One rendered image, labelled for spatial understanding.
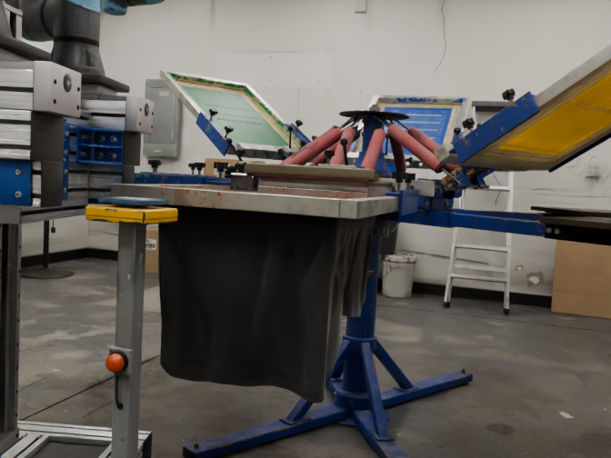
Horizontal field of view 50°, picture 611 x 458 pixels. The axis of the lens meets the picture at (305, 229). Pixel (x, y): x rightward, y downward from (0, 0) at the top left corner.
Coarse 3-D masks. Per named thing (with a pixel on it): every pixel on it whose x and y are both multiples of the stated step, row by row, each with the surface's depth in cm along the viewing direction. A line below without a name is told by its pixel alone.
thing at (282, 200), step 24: (120, 192) 149; (144, 192) 147; (168, 192) 145; (192, 192) 143; (216, 192) 142; (240, 192) 143; (264, 192) 218; (288, 192) 216; (312, 192) 213; (336, 192) 211; (336, 216) 134; (360, 216) 135
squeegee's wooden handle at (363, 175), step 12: (252, 168) 199; (264, 168) 197; (276, 168) 196; (288, 168) 195; (300, 168) 194; (312, 168) 193; (324, 168) 192; (336, 168) 191; (348, 168) 190; (324, 180) 198; (336, 180) 195; (348, 180) 193; (360, 180) 191; (372, 180) 188
